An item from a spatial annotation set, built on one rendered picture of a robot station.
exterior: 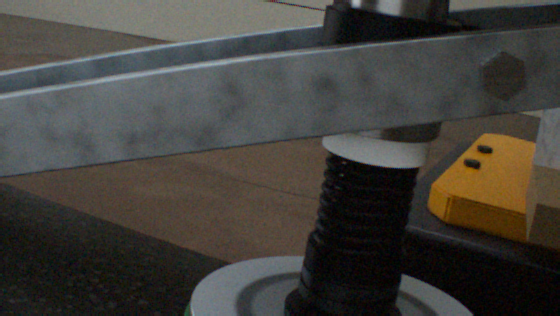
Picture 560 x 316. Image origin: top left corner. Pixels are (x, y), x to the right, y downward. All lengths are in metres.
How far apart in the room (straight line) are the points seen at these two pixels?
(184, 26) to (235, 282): 6.64
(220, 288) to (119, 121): 0.17
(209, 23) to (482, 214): 6.13
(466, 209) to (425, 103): 0.63
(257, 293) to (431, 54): 0.23
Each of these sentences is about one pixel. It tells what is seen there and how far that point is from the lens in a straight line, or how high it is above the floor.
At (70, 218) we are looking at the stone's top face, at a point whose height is 0.80.
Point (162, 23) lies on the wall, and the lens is 7.30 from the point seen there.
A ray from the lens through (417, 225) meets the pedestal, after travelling 1.07.
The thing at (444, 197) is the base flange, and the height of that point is 0.77.
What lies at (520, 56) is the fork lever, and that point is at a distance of 0.48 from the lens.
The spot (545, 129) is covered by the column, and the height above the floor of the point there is 0.85.
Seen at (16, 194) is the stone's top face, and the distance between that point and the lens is 0.81.
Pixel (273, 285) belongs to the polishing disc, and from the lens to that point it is 0.60.
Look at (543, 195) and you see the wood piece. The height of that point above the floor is 0.83.
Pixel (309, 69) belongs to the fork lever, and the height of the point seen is 1.01.
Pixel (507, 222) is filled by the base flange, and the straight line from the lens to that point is 1.08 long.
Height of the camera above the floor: 1.08
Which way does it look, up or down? 16 degrees down
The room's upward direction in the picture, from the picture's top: 8 degrees clockwise
